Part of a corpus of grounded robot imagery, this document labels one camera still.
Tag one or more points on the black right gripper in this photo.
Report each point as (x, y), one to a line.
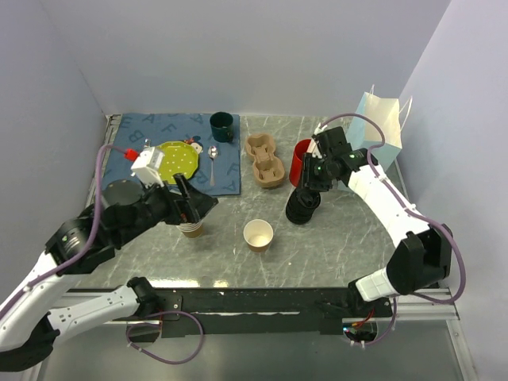
(308, 180)

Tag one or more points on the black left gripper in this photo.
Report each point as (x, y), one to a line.
(193, 205)

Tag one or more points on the brown paper cup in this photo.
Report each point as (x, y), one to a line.
(258, 235)

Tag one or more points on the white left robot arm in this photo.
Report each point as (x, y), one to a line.
(31, 322)

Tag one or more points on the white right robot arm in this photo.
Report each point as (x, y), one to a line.
(422, 252)

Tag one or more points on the stack of brown paper cups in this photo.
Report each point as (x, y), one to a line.
(191, 230)

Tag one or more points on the red cup holder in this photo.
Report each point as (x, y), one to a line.
(296, 164)

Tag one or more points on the blue alphabet cloth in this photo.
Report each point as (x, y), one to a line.
(130, 131)

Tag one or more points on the yellow-green dotted plate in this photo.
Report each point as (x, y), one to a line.
(179, 157)

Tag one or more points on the stack of black lids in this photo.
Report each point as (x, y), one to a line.
(301, 205)

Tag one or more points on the silver spoon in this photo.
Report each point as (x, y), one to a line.
(212, 154)

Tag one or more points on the brown pulp cup carrier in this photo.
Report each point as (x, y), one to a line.
(267, 168)

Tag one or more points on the light blue paper bag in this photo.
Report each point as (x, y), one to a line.
(390, 115)

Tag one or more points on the dark green mug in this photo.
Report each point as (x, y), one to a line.
(221, 124)

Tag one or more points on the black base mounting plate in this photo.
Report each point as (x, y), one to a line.
(270, 310)

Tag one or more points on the aluminium frame rail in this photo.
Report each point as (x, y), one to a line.
(413, 308)

